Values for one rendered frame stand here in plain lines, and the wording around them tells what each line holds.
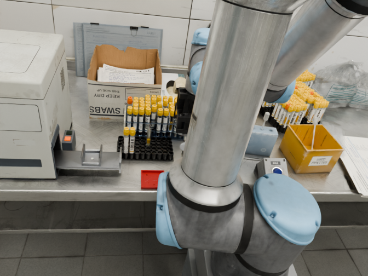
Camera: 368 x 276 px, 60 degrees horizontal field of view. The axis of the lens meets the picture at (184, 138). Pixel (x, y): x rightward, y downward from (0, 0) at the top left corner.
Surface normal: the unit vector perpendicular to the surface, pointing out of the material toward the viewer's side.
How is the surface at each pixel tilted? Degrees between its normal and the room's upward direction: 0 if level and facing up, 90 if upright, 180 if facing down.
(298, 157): 90
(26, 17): 90
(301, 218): 10
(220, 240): 76
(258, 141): 90
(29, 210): 0
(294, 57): 122
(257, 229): 51
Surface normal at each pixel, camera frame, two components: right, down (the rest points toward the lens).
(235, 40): -0.38, 0.44
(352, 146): 0.13, -0.78
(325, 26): -0.51, 0.82
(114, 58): 0.14, 0.60
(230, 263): -0.80, -0.07
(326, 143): -0.97, 0.01
